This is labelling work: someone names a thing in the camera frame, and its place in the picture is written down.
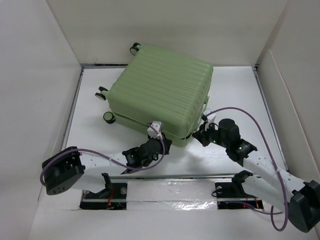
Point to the green hard-shell suitcase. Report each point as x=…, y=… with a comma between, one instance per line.
x=160, y=85

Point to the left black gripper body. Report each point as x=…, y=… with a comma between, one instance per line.
x=159, y=140

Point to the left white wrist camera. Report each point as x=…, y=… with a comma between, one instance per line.
x=154, y=130

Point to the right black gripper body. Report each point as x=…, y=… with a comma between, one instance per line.
x=212, y=136

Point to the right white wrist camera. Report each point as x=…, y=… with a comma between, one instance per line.
x=208, y=118

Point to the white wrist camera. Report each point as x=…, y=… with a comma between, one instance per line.
x=154, y=130
x=208, y=118

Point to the metal mounting rail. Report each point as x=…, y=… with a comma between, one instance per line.
x=170, y=194

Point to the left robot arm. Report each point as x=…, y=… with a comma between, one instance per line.
x=89, y=170

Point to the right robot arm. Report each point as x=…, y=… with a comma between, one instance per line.
x=296, y=197

